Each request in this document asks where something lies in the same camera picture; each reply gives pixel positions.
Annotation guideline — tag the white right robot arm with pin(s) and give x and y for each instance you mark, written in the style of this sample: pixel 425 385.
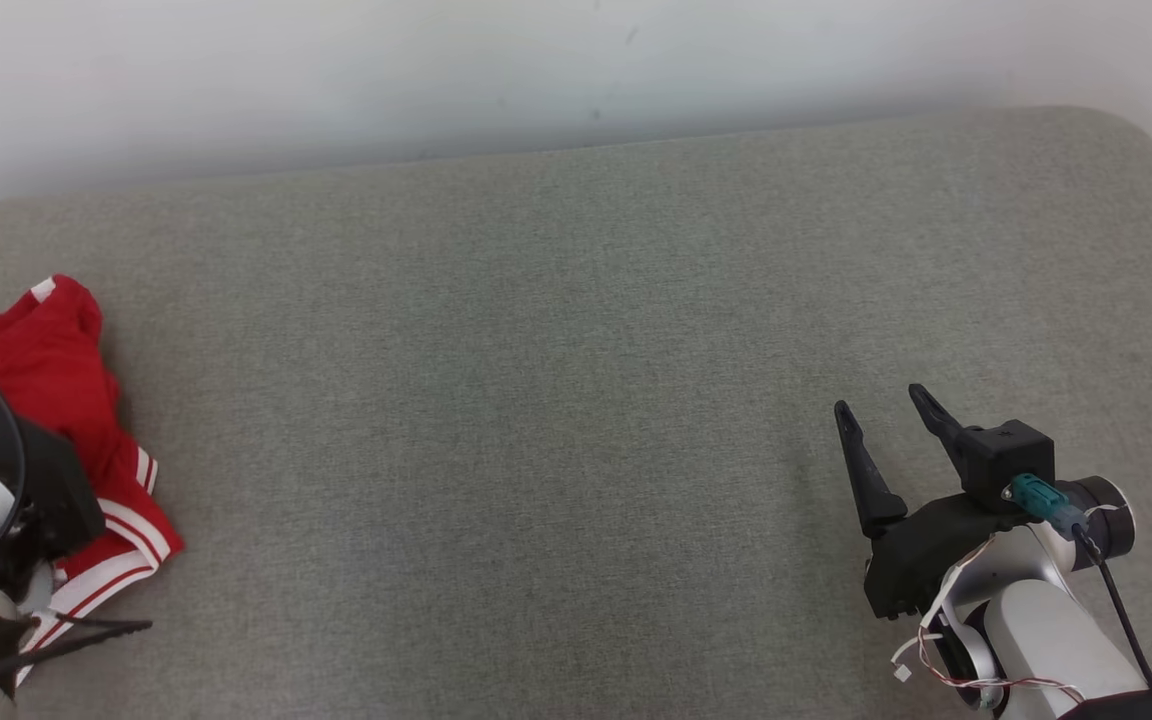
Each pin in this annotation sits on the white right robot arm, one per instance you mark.
pixel 1046 630

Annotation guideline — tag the red basketball jersey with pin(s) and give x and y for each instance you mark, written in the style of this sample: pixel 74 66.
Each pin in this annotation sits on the red basketball jersey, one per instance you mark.
pixel 46 370

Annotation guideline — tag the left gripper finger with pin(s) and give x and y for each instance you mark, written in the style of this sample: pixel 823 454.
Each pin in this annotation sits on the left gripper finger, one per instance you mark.
pixel 46 638

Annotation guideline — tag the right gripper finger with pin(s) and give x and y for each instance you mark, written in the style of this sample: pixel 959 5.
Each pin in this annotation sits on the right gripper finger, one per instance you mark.
pixel 871 490
pixel 941 420

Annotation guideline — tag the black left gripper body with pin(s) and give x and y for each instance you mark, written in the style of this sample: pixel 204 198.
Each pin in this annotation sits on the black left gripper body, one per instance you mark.
pixel 51 490

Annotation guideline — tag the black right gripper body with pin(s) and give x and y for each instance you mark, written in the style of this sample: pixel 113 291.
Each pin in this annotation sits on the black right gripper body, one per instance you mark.
pixel 921 555

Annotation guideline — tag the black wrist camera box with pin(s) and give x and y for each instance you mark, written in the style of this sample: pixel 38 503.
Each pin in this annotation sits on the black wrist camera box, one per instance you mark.
pixel 1006 455

